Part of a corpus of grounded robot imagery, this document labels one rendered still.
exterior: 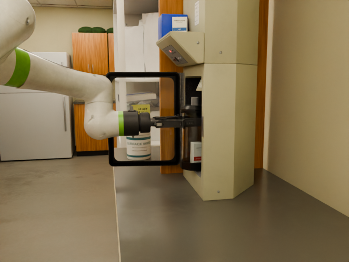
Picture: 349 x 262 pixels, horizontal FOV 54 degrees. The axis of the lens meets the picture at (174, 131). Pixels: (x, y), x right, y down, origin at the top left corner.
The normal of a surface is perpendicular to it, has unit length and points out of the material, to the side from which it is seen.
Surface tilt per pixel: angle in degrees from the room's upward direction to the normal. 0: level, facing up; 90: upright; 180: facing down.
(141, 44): 85
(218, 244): 0
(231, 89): 90
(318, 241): 0
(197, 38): 90
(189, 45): 90
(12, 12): 65
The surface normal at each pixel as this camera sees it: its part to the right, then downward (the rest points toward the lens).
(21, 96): 0.19, 0.15
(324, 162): -0.98, 0.04
